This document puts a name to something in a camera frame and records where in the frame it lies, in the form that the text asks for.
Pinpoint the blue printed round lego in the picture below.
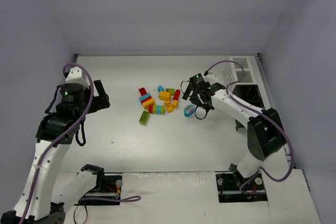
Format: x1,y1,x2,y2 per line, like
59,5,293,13
183,104,195,118

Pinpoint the red tall lego brick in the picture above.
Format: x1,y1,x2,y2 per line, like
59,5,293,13
173,89,181,101

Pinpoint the small yellow lego brick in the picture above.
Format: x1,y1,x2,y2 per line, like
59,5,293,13
172,100,179,109

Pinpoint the small green lego brick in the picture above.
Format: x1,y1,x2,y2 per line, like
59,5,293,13
165,88,175,95

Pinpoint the large yellow lego brick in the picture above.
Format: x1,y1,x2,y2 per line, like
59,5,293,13
159,91,171,101

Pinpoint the red curved lego brick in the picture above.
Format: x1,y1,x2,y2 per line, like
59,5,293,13
139,88,147,96

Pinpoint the small blue lego brick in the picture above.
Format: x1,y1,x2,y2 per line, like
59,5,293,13
157,86,164,92

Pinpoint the lime green long lego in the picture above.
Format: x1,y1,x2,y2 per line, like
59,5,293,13
139,111,150,125

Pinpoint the red green blue lego stack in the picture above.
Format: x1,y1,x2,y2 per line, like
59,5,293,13
148,104,165,114

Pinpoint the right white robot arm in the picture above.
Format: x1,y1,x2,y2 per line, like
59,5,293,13
182,73,287,178

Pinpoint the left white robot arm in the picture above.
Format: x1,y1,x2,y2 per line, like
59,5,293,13
1,80,110,223

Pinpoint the white slotted container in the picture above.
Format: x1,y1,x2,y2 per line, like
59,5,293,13
224,56,257,85

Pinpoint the blue red yellow lego stack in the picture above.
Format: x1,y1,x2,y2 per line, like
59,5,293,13
139,93,155,110

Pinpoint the black slotted container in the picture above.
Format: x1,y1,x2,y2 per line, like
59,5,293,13
233,84,265,109

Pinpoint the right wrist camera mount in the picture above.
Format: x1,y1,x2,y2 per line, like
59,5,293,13
203,72,218,84

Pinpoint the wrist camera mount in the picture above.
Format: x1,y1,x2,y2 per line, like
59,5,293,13
65,67,89,89
203,72,218,84

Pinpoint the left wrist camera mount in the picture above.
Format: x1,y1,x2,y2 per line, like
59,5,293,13
65,67,89,89

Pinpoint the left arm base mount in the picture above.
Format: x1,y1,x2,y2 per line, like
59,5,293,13
75,164,122,206

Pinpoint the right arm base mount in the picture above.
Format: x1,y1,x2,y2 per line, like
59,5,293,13
215,172,268,203

